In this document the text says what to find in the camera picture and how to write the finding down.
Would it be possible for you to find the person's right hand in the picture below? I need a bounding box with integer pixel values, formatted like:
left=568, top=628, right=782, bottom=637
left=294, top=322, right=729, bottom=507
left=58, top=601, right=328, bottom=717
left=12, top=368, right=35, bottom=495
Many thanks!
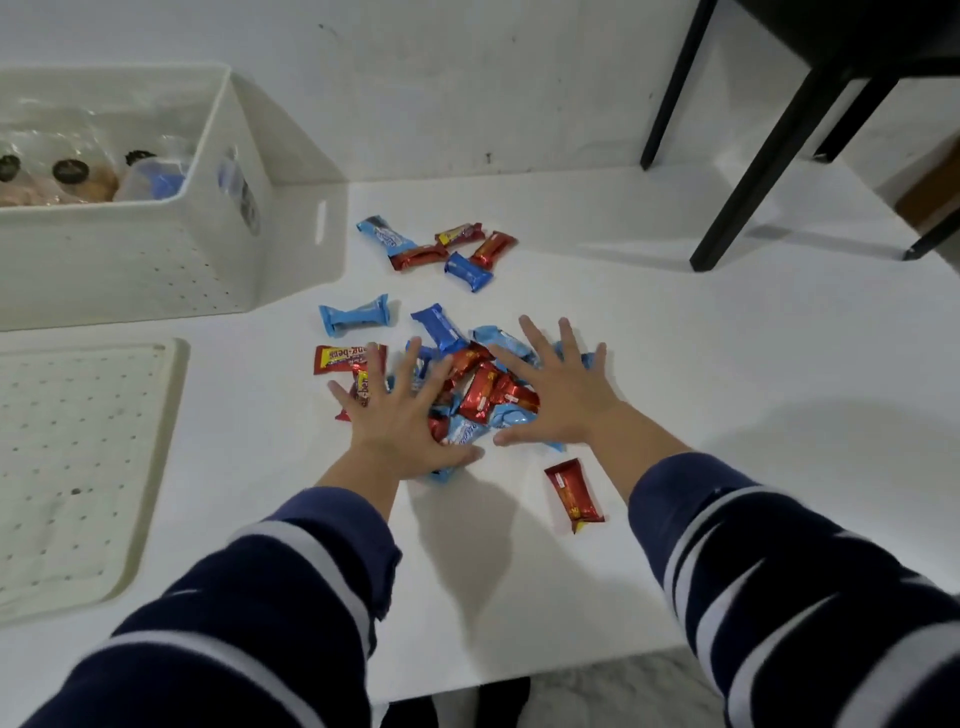
left=486, top=314, right=630, bottom=449

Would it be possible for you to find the person's left hand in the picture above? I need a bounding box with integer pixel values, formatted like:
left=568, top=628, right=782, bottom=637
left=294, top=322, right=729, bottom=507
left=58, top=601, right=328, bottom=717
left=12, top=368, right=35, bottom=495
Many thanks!
left=326, top=336, right=486, bottom=483

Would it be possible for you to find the person's left forearm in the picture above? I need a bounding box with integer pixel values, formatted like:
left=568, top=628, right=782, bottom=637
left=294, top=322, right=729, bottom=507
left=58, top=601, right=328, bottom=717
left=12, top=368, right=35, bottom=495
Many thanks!
left=22, top=448, right=404, bottom=728

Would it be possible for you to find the person's right forearm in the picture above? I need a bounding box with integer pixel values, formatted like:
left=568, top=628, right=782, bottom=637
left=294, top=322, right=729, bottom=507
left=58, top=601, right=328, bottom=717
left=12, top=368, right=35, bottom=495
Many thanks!
left=588, top=401, right=960, bottom=728

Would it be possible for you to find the dark blue candy bar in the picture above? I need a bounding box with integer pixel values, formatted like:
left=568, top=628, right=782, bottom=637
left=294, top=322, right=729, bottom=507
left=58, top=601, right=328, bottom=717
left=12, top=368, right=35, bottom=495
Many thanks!
left=444, top=252, right=495, bottom=294
left=410, top=303, right=470, bottom=354

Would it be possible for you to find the pile of mixed wrapped candies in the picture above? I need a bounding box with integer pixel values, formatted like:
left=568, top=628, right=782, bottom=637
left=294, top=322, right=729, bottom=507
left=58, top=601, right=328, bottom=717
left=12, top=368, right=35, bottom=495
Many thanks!
left=335, top=324, right=597, bottom=485

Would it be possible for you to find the light blue candy bar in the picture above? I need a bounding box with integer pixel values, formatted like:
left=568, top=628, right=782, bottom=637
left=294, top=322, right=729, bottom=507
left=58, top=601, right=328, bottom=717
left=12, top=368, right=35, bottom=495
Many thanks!
left=318, top=294, right=392, bottom=339
left=355, top=216, right=419, bottom=258

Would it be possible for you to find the shiny red candy bar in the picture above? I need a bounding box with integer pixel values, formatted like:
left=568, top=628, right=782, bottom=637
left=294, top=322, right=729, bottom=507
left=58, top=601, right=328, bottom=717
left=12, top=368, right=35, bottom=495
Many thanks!
left=389, top=244, right=450, bottom=272
left=543, top=458, right=606, bottom=535
left=470, top=231, right=519, bottom=271

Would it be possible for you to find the person's right leg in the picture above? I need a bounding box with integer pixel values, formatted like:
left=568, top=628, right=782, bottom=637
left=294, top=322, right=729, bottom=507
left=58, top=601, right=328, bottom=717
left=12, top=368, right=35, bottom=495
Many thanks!
left=474, top=675, right=533, bottom=728

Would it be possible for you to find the person's leg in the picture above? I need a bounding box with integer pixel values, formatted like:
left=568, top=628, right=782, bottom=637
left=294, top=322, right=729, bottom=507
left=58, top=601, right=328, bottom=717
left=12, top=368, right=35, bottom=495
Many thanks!
left=378, top=695, right=441, bottom=728
left=474, top=675, right=533, bottom=728

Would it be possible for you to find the white perforated plastic basket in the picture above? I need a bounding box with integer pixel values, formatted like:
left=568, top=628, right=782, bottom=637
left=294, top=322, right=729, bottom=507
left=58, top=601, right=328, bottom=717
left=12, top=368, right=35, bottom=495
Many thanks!
left=0, top=63, right=275, bottom=333

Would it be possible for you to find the person's left leg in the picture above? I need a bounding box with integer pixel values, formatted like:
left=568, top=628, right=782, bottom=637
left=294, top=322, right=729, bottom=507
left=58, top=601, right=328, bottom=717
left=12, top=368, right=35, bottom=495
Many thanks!
left=378, top=695, right=441, bottom=728

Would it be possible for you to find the white perforated basket lid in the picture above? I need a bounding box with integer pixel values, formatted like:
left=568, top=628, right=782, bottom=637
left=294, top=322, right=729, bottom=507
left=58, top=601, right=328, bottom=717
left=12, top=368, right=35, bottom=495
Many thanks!
left=0, top=339, right=189, bottom=625

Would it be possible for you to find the brown wooden panel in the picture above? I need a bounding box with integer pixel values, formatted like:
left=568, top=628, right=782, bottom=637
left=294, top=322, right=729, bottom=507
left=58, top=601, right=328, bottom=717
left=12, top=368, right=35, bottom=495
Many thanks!
left=895, top=142, right=960, bottom=234

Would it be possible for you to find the black table frame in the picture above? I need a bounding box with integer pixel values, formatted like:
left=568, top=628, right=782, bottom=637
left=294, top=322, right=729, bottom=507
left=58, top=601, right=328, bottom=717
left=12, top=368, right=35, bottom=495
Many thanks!
left=639, top=0, right=960, bottom=273

